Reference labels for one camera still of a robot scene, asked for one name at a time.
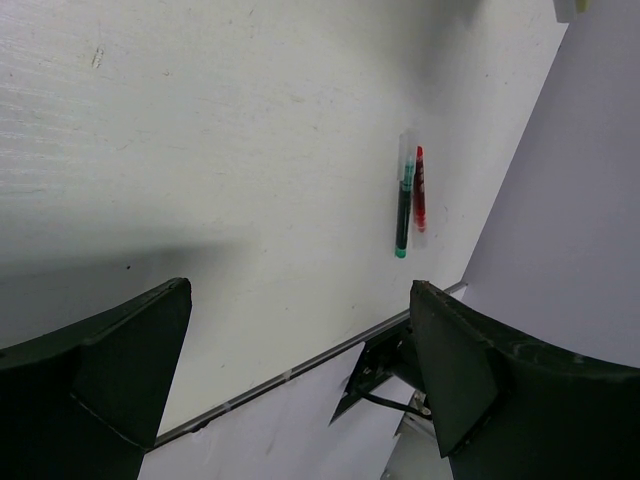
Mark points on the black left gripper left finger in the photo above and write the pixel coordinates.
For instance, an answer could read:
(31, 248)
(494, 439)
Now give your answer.
(86, 401)

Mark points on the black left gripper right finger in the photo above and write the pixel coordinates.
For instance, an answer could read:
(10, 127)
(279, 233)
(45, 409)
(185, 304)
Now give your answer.
(506, 405)

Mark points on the red gel pen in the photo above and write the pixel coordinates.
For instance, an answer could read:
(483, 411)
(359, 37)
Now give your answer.
(419, 208)

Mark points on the green gel pen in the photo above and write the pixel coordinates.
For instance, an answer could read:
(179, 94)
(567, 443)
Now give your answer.
(406, 166)

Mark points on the green metal drawer cabinet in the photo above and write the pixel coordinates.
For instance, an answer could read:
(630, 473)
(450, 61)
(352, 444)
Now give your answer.
(567, 11)

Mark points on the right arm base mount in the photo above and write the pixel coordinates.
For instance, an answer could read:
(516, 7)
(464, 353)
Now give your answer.
(389, 354)

